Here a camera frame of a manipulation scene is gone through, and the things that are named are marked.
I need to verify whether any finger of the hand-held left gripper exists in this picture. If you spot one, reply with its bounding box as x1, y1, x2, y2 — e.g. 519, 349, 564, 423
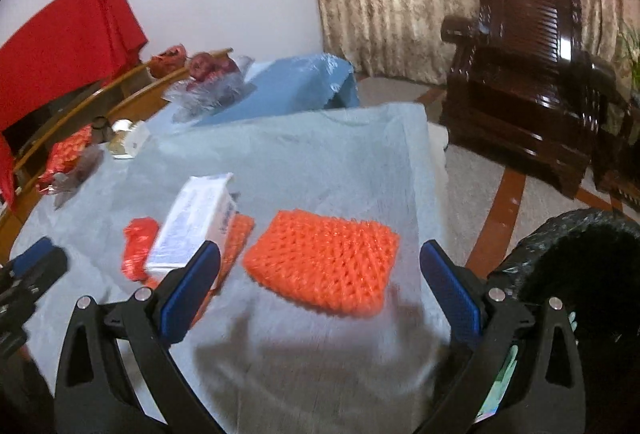
0, 236, 69, 352

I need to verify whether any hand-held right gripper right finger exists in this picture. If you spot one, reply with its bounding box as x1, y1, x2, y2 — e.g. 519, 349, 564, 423
415, 239, 588, 434

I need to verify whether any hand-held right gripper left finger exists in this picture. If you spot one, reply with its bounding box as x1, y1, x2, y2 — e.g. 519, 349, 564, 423
52, 239, 223, 434

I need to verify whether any large orange foam net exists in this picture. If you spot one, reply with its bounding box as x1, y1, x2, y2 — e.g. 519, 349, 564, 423
242, 210, 401, 319

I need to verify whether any black-lined trash bin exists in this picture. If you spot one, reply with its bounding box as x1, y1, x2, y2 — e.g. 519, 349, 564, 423
487, 208, 640, 434

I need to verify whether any flattened orange foam net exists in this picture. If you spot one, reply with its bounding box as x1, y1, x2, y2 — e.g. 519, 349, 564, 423
121, 213, 256, 330

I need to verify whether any long white carton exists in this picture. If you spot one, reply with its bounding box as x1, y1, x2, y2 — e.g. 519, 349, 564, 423
144, 173, 238, 279

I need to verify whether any grey plastic wrapper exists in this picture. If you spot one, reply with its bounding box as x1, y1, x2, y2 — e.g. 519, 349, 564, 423
52, 149, 106, 209

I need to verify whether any orange snack packet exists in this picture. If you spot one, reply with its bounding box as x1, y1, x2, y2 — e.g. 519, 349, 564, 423
37, 124, 96, 195

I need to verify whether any small white box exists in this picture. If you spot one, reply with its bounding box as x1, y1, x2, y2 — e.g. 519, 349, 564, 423
110, 120, 151, 161

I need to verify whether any grey table cloth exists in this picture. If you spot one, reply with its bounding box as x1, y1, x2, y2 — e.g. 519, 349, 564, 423
10, 101, 453, 434

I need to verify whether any dark wooden armchair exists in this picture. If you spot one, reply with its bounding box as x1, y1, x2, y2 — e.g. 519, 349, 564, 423
439, 0, 618, 199

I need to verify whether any light wooden bench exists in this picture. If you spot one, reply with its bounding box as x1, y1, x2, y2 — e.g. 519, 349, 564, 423
0, 46, 233, 249

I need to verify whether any dark wooden side table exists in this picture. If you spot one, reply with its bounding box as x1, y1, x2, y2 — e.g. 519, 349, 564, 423
592, 94, 640, 209

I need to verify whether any clear bag of red fruit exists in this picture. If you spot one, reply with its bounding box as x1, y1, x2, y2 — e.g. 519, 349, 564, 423
165, 51, 256, 122

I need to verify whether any red mesh bag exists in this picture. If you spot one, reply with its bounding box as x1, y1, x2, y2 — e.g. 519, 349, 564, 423
150, 44, 188, 77

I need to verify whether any red cloth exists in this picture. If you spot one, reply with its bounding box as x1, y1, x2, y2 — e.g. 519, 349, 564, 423
0, 0, 148, 205

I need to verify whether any green plant in patterned bowl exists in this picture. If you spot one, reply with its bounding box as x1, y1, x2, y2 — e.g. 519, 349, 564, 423
617, 26, 640, 89

